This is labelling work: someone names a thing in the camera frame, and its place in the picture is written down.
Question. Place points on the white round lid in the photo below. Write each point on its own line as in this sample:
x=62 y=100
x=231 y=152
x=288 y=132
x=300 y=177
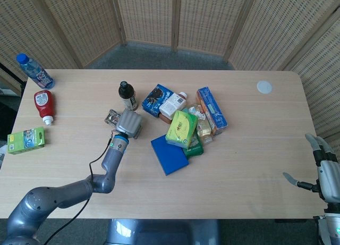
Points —
x=264 y=86

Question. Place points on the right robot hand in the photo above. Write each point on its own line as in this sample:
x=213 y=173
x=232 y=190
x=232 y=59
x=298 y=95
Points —
x=326 y=181

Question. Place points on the clear amber liquid bottle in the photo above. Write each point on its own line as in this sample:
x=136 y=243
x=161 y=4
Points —
x=203 y=125

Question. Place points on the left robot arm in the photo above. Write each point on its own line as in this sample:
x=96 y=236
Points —
x=66 y=192

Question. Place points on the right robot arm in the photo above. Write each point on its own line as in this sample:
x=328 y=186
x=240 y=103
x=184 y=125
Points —
x=332 y=226

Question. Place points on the white brown-capped bottle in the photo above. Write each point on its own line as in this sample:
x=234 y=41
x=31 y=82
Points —
x=172 y=104

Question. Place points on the flat plain blue box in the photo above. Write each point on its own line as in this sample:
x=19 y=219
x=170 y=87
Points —
x=168 y=156

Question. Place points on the clear blue-capped water bottle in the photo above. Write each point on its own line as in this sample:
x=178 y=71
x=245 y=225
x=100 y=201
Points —
x=35 y=71

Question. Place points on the dark green packet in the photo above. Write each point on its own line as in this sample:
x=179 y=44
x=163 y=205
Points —
x=195 y=148

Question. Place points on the dark glass bottle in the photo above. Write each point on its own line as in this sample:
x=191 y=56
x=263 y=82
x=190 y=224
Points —
x=128 y=97

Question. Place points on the long blue orange box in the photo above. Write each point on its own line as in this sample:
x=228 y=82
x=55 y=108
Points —
x=212 y=109

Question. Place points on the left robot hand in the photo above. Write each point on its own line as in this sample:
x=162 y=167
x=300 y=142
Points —
x=130 y=124

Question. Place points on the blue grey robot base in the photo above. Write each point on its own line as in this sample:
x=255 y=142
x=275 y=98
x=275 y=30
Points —
x=162 y=231

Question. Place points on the woven bamboo folding screen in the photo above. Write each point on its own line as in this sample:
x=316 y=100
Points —
x=170 y=21

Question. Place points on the blue cookie box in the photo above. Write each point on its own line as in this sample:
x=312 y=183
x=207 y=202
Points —
x=155 y=99

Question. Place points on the red ketchup bottle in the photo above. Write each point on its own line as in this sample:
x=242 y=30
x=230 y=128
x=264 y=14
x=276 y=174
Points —
x=44 y=104

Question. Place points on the green juice carton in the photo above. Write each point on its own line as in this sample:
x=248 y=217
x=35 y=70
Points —
x=26 y=140

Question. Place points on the yellow green tea box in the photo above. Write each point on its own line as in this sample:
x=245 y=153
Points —
x=182 y=128

